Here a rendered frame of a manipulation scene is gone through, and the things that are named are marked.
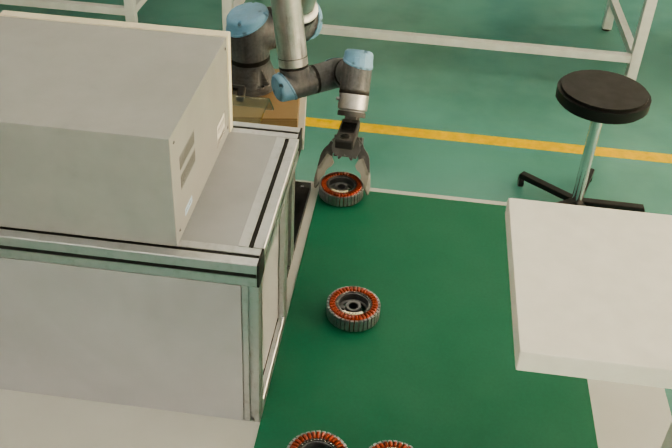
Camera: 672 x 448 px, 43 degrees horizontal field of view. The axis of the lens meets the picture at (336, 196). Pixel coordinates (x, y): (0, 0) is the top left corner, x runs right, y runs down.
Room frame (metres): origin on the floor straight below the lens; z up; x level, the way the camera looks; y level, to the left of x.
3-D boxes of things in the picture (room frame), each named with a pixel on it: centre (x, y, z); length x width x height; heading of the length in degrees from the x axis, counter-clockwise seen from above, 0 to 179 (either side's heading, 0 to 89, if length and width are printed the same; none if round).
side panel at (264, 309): (1.17, 0.12, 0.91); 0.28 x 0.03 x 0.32; 175
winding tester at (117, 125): (1.28, 0.45, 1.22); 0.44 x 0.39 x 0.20; 85
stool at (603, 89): (2.83, -0.99, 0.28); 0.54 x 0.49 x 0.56; 175
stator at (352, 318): (1.33, -0.05, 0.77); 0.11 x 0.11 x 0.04
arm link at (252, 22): (2.20, 0.26, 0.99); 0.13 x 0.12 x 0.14; 120
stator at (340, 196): (1.77, -0.01, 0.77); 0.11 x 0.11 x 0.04
